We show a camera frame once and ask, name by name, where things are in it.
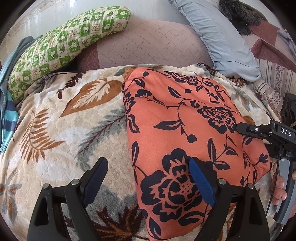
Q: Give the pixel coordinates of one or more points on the blue knit sweater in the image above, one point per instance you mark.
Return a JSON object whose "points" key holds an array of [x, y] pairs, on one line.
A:
{"points": [[9, 115]]}

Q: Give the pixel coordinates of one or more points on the beige leaf-pattern blanket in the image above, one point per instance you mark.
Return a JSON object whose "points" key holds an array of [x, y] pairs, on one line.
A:
{"points": [[67, 121]]}

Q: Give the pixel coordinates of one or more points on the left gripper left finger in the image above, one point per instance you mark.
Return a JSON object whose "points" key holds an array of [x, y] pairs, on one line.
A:
{"points": [[47, 221]]}

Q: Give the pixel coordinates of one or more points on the green checkered pillow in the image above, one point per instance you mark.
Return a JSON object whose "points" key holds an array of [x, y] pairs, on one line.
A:
{"points": [[60, 46]]}

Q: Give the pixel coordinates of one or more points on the orange floral garment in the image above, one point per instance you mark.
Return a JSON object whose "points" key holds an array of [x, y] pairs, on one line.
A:
{"points": [[172, 118]]}

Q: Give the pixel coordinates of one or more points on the grey-blue pillow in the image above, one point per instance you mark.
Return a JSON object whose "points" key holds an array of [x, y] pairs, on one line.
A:
{"points": [[227, 49]]}

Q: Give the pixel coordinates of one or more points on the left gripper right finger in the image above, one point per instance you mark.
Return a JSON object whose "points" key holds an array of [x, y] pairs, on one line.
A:
{"points": [[249, 220]]}

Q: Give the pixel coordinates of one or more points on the dark furry garment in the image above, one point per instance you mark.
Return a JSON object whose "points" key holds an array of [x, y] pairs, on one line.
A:
{"points": [[241, 15]]}

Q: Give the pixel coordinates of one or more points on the light grey small garment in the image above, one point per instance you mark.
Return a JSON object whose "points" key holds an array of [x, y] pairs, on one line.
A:
{"points": [[284, 35]]}

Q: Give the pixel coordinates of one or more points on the pink quilted mattress cover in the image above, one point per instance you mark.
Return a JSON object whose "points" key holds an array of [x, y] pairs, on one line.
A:
{"points": [[146, 42]]}

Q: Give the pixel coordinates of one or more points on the person's right hand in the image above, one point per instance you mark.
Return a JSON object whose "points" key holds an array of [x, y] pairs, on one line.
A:
{"points": [[278, 182]]}

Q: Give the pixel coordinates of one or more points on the striped floral cushion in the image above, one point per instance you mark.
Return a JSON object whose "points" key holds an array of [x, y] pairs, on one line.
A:
{"points": [[276, 80]]}

